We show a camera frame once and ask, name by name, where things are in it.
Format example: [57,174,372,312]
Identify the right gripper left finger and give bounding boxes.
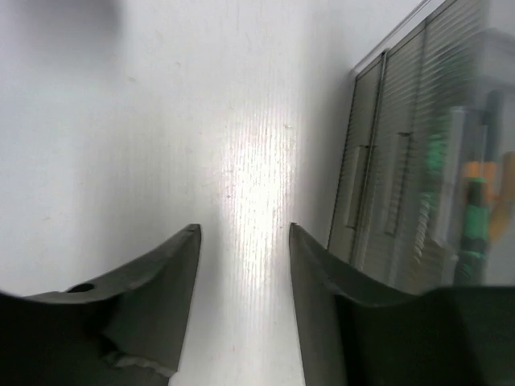
[1,224,201,385]

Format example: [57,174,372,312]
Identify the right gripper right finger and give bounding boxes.
[289,224,514,385]

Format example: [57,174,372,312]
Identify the green black screwdriver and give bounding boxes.
[453,177,489,285]

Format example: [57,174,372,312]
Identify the clear plastic drawer cabinet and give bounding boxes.
[328,1,514,294]

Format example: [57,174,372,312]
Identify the orange handled pliers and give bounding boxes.
[464,151,514,243]

